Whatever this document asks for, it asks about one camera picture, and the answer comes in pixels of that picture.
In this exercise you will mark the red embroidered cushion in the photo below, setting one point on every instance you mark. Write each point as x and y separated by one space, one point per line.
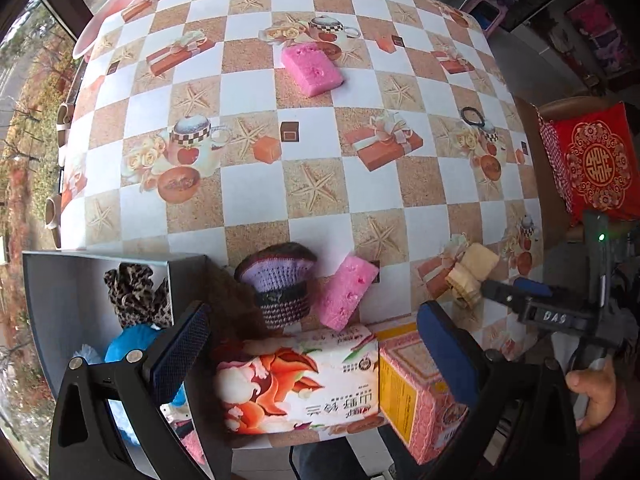
595 160

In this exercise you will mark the wooden chair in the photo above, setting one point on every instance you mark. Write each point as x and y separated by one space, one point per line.
570 102

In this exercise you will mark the thick pink sponge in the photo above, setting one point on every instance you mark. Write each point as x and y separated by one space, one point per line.
345 292

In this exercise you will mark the leopard print scrunchie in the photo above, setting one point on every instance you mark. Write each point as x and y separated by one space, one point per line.
132 287

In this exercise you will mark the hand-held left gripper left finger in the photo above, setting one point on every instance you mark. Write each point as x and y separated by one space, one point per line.
180 355

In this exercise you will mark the purple knitted hat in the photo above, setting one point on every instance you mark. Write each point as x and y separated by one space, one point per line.
280 280

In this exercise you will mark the checkered printed tablecloth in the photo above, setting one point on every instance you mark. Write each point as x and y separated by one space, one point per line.
325 185

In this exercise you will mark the grey white storage box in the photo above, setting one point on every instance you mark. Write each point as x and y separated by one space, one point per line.
70 300

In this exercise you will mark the flat pink sponge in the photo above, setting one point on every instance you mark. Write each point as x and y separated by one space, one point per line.
312 67

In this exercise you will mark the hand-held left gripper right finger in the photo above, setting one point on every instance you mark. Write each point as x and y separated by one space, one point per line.
447 360

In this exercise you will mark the floral tissue pack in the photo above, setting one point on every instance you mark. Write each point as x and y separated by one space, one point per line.
300 390

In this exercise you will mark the person's right forearm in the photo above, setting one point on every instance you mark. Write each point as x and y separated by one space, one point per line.
615 445

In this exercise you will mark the pink plastic basin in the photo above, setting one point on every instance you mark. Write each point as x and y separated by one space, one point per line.
115 15

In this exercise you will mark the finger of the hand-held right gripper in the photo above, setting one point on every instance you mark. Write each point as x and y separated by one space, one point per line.
502 294
532 286

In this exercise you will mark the light blue fluffy cloth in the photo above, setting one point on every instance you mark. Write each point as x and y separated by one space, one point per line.
85 352

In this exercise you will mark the pink wall poster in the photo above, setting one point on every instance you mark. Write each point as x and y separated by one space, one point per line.
600 35

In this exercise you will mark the person's right hand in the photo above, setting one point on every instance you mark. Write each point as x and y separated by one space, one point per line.
597 395

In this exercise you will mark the cream sponge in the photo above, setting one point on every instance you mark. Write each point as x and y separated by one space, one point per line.
475 265

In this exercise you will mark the pink patterned carton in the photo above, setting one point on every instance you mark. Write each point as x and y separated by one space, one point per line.
410 375

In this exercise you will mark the person's jeans legs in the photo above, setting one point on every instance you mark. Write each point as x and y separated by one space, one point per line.
340 460

